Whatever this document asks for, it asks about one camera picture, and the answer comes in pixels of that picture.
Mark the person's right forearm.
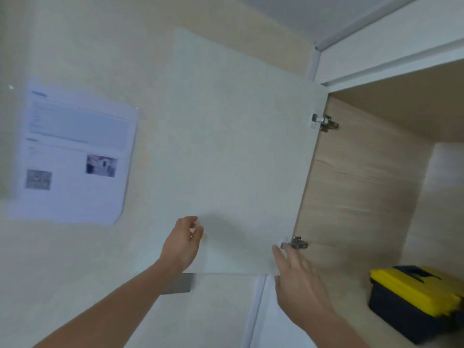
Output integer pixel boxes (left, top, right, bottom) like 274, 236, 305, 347
307, 311, 370, 348

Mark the white cabinet door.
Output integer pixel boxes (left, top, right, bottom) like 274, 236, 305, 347
123, 273, 268, 348
249, 275, 319, 348
170, 27, 329, 276

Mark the person's right hand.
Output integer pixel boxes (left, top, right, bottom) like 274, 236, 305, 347
272, 243, 336, 331

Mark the person's left forearm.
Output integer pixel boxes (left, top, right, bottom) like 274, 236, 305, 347
32, 260, 174, 348

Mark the wooden wall cabinet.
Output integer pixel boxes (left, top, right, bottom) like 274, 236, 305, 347
293, 0, 464, 348

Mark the person's left hand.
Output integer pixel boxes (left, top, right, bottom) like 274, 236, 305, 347
158, 216, 204, 276

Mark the metal door hinge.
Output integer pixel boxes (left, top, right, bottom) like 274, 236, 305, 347
312, 113, 340, 133
282, 236, 309, 250

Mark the yellow and black toolbox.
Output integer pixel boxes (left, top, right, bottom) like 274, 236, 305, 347
368, 265, 464, 345

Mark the white lower cabinet door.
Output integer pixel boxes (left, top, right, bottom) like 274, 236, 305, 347
249, 275, 319, 348
123, 273, 268, 348

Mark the grey door handle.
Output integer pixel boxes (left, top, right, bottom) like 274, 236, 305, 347
161, 273, 193, 295

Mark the printed paper notice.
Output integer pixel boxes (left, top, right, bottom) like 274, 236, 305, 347
7, 80, 140, 226

